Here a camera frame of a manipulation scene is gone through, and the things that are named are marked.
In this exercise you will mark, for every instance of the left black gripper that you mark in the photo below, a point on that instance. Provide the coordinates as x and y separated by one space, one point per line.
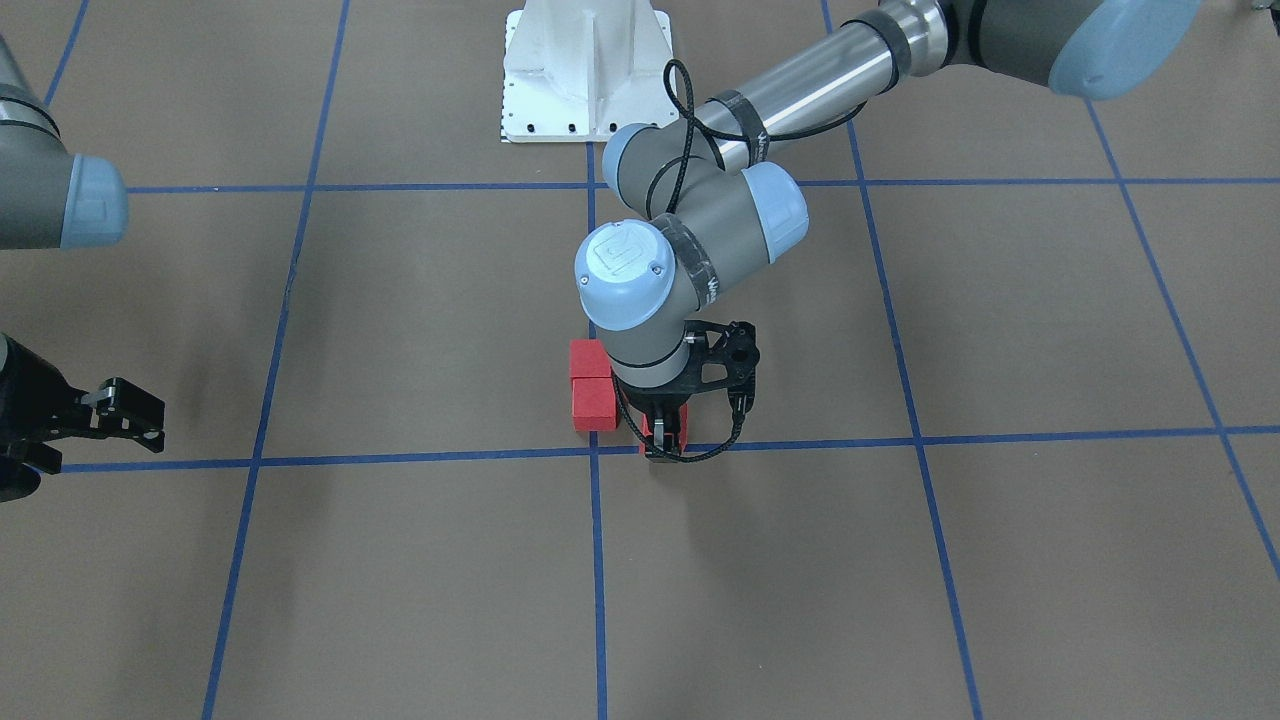
661 398

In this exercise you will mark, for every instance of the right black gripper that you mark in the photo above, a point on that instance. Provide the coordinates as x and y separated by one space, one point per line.
22 398

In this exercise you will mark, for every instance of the red block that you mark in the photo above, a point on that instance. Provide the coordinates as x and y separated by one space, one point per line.
594 406
589 360
667 435

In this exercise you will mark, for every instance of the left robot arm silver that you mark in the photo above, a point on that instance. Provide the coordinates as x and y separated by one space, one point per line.
711 208

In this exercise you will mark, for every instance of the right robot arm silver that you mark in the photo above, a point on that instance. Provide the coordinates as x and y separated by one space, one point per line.
53 199

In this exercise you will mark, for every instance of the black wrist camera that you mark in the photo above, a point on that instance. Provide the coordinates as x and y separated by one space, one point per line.
121 410

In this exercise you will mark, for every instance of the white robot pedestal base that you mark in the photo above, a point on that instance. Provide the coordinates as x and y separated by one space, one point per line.
579 71

